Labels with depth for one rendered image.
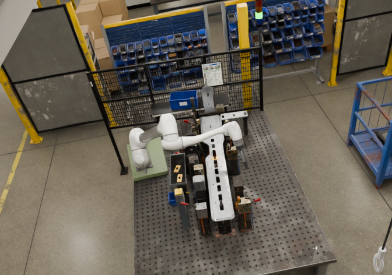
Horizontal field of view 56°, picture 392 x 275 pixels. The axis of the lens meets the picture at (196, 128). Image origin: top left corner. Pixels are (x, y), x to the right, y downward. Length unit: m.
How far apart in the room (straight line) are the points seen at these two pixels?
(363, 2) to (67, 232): 4.84
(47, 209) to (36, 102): 1.62
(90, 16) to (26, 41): 2.41
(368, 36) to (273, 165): 2.98
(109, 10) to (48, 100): 2.79
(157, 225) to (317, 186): 2.04
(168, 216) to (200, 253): 0.51
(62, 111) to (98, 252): 2.34
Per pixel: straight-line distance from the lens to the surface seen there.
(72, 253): 4.55
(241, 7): 3.91
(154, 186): 3.83
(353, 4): 5.77
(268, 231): 3.36
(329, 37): 7.06
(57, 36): 5.24
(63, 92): 5.66
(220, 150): 3.61
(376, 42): 6.28
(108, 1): 7.81
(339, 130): 5.40
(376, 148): 4.98
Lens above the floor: 3.47
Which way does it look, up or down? 39 degrees down
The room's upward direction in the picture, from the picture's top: 10 degrees counter-clockwise
